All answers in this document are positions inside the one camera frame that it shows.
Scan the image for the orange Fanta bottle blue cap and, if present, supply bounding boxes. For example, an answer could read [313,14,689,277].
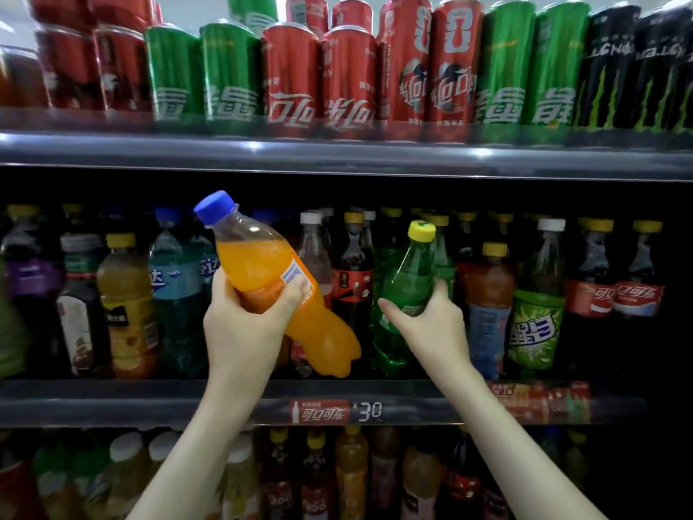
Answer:
[193,190,363,378]

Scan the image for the green bottle yellow cap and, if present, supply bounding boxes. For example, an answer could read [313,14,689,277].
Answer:
[370,220,437,375]

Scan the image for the person's left hand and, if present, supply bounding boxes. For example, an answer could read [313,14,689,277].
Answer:
[204,265,311,404]

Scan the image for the person's right hand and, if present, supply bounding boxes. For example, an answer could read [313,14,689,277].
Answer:
[377,281,472,391]

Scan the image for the digital price tag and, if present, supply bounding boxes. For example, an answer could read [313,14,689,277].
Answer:
[353,399,387,423]

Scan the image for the row of soda cans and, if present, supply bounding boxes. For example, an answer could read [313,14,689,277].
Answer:
[0,0,693,142]

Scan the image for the drinks shelf unit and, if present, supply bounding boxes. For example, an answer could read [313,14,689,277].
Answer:
[0,108,693,520]

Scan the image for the person's left forearm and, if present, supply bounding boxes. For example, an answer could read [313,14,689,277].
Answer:
[128,378,272,520]

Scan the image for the person's right forearm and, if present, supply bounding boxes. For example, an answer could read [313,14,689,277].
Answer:
[438,357,608,520]

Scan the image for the red shelf label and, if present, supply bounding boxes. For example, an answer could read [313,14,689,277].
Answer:
[288,398,354,425]
[489,381,593,425]

